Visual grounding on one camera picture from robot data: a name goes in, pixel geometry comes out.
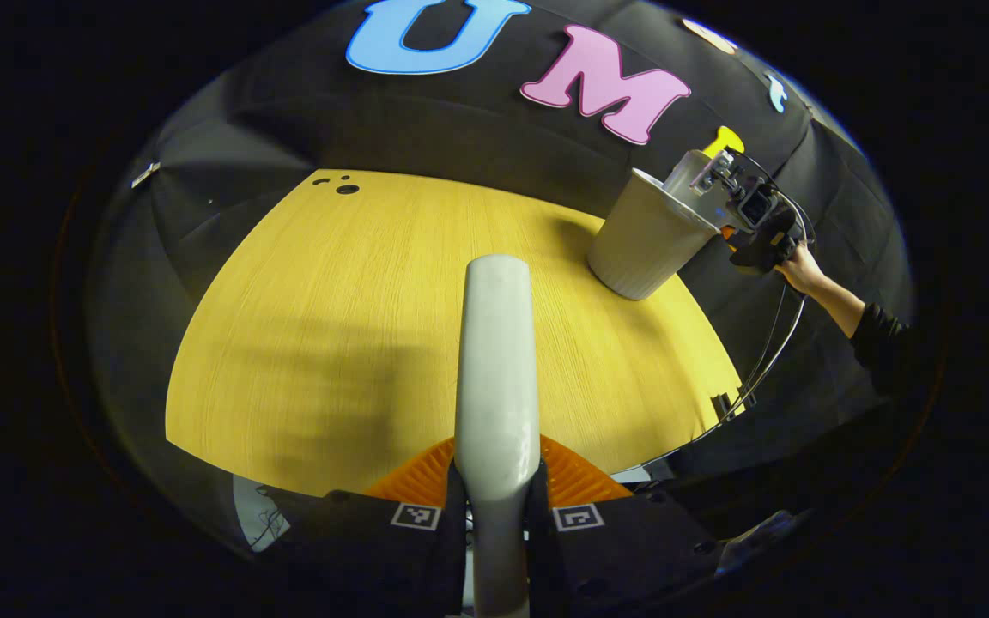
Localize wooden desktop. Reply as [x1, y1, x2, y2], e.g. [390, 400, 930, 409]
[165, 168, 746, 499]

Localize white ribbed garbage bin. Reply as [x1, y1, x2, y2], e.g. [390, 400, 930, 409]
[587, 167, 721, 301]

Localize white dustpan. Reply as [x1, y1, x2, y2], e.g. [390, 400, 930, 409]
[663, 149, 725, 217]

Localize black cable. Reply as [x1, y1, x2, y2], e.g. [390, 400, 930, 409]
[623, 150, 817, 473]

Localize black backdrop cloth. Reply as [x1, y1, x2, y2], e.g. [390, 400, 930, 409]
[87, 0, 916, 550]

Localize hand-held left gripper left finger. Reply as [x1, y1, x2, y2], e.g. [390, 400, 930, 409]
[258, 436, 468, 618]

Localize small white broom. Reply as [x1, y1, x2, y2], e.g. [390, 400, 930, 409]
[454, 254, 543, 618]

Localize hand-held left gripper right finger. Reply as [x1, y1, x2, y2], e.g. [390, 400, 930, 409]
[527, 435, 723, 615]

